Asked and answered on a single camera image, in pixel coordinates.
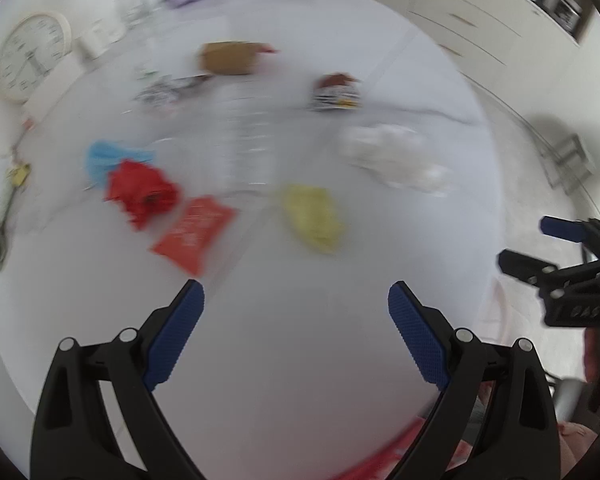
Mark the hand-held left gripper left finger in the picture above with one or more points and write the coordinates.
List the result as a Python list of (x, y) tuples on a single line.
[(177, 335)]

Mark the small white container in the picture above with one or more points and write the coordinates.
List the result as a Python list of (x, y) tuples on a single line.
[(97, 40)]

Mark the brown packet with red edge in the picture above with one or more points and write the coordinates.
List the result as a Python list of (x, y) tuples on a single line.
[(227, 57)]

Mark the yellow crumpled paper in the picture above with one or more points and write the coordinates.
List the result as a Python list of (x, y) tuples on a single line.
[(312, 215)]

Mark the clear plastic bottle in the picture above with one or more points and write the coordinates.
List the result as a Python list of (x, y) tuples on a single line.
[(245, 145)]

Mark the white round clock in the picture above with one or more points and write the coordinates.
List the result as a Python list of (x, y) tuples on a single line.
[(30, 55)]

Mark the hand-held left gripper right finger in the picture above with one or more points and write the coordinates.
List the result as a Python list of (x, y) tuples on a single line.
[(420, 335)]

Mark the metal frame chair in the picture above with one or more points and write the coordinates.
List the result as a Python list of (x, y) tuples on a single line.
[(567, 160)]

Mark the red flat packet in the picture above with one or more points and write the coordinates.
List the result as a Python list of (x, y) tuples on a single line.
[(192, 232)]

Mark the red paper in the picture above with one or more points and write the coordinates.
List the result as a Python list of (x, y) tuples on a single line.
[(140, 192)]

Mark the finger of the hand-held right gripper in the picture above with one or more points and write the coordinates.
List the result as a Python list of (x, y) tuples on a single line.
[(560, 227), (525, 266)]

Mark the blue crumpled paper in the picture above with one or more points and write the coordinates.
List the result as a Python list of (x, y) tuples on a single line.
[(102, 160)]

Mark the white box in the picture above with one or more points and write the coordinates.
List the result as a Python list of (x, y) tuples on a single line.
[(55, 87)]

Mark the white drawer cabinet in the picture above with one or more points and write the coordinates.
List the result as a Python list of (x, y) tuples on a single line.
[(470, 10)]

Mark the yellow key tag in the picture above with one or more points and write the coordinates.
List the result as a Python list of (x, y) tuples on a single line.
[(19, 175)]

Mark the white crumpled plastic bag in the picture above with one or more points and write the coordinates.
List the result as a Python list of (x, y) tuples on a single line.
[(395, 157)]

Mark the dark brown snack wrapper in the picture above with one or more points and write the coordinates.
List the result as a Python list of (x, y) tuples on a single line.
[(336, 92)]

